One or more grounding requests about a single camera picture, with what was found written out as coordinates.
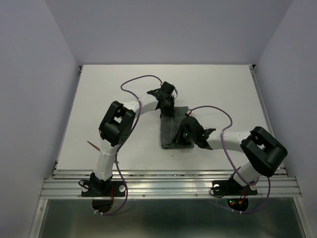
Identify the grey cloth napkin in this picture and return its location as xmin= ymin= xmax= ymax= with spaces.
xmin=160 ymin=106 xmax=194 ymax=149

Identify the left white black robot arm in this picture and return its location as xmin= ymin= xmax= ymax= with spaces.
xmin=88 ymin=82 xmax=176 ymax=196

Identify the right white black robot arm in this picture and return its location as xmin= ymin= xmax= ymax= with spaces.
xmin=173 ymin=116 xmax=288 ymax=196

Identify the copper fork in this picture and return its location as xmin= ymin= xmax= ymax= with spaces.
xmin=87 ymin=141 xmax=100 ymax=151

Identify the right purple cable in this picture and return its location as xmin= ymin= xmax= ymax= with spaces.
xmin=188 ymin=106 xmax=271 ymax=215

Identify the purple cable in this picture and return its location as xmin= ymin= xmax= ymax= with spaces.
xmin=94 ymin=75 xmax=163 ymax=216
xmin=188 ymin=106 xmax=271 ymax=215

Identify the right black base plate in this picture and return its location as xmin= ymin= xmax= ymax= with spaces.
xmin=209 ymin=175 xmax=258 ymax=198

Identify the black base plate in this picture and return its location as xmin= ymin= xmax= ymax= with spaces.
xmin=78 ymin=179 xmax=126 ymax=197
xmin=209 ymin=175 xmax=258 ymax=198

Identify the aluminium right side rail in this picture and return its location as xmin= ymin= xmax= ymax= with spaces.
xmin=249 ymin=63 xmax=289 ymax=174

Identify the aluminium rail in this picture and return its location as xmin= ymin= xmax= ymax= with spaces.
xmin=40 ymin=169 xmax=302 ymax=199
xmin=249 ymin=63 xmax=289 ymax=174

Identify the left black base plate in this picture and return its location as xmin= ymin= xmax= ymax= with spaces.
xmin=78 ymin=179 xmax=126 ymax=197

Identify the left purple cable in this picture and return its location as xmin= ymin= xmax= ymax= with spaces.
xmin=94 ymin=75 xmax=163 ymax=216

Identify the aluminium front rail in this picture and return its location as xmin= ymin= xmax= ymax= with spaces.
xmin=40 ymin=169 xmax=302 ymax=199

